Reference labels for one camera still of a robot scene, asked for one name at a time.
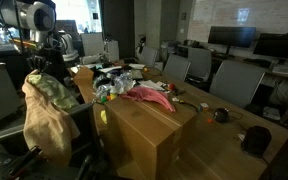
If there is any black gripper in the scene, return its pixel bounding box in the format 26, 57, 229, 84
27, 55, 50, 73

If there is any light green towel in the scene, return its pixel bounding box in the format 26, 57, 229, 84
28, 74, 79, 110

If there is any peach cloth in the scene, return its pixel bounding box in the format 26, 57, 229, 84
22, 70, 80, 166

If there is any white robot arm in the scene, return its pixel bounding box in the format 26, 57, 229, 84
0, 0, 56, 73

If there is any grey office chair near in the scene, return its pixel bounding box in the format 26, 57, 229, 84
0, 103, 101, 175

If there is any pink cloth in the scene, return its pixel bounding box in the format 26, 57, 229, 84
120, 86, 176, 112

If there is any grey chair right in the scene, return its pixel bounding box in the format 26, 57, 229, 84
140, 46, 159, 67

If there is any cardboard box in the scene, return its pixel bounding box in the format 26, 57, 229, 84
105, 98, 197, 180

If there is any grey chair middle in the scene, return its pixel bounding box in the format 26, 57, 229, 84
163, 54, 191, 81

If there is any grey chair far left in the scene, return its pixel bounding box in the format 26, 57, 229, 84
209, 60, 266, 108

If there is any spray bottle yellow label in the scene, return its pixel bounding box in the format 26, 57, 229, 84
110, 86, 117, 100

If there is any clear plastic bag pile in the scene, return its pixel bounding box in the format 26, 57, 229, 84
93, 72, 135, 98

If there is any stack of white papers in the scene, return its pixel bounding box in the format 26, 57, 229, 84
138, 80, 165, 91

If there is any black monitor left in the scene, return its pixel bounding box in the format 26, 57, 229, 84
208, 26, 256, 48

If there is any black monitor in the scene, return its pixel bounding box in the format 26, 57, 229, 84
208, 26, 256, 48
253, 33, 288, 59

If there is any black round speaker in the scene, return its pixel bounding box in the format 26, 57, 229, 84
241, 126, 272, 158

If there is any black monitor middle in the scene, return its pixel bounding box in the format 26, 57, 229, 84
253, 33, 288, 59

